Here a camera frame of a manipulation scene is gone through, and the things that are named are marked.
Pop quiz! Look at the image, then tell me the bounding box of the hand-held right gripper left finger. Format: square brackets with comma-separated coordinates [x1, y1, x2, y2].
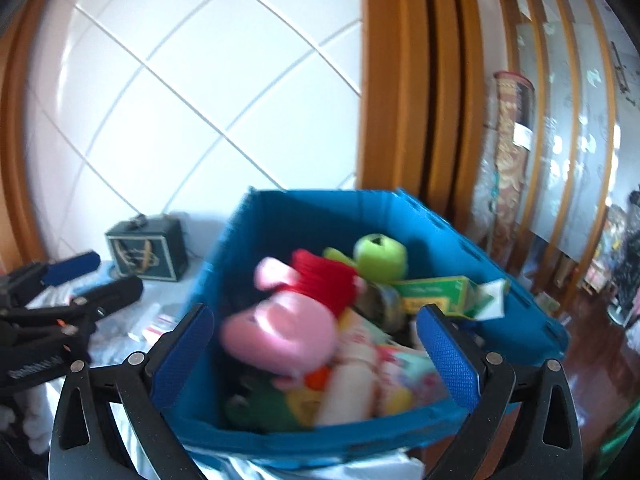
[48, 304, 216, 480]

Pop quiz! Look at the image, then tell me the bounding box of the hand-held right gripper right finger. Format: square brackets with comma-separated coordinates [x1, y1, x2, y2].
[416, 304, 583, 480]

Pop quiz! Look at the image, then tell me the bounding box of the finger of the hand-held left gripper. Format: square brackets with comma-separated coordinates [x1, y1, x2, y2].
[0, 276, 144, 333]
[0, 251, 102, 311]

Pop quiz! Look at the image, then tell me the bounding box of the pastel tissue packet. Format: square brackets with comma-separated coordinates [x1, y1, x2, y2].
[375, 345, 446, 416]

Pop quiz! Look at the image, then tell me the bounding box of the pink pig plush toy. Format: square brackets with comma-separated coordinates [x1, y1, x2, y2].
[221, 249, 368, 391]

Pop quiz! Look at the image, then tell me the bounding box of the white cylindrical bottle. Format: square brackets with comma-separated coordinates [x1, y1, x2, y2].
[315, 345, 378, 428]

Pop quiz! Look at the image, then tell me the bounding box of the green frog plush toy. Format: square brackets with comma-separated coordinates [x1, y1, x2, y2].
[322, 232, 411, 281]

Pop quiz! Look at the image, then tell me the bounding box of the blue plastic crate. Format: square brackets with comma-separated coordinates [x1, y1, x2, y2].
[170, 187, 571, 471]

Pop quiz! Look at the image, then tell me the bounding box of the red white tissue packet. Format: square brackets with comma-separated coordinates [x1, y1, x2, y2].
[142, 312, 177, 343]

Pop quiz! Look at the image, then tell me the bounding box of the white tube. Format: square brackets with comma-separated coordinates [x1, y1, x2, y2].
[127, 302, 161, 341]

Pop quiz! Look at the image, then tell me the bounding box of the green cardboard box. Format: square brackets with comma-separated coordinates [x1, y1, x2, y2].
[392, 275, 511, 321]

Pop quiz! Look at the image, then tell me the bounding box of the green cloth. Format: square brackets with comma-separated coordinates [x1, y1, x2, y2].
[597, 400, 640, 480]

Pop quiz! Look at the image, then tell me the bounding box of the rolled patterned carpet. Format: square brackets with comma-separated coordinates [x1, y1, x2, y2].
[487, 71, 536, 261]

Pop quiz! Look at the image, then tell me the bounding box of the wooden glass partition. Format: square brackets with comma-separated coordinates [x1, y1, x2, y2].
[492, 0, 640, 311]

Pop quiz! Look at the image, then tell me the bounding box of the dark gift box with handle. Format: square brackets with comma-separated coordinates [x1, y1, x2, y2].
[105, 213, 188, 282]

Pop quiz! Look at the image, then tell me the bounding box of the wooden door frame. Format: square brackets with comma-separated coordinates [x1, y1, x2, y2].
[0, 0, 56, 266]
[357, 0, 493, 241]

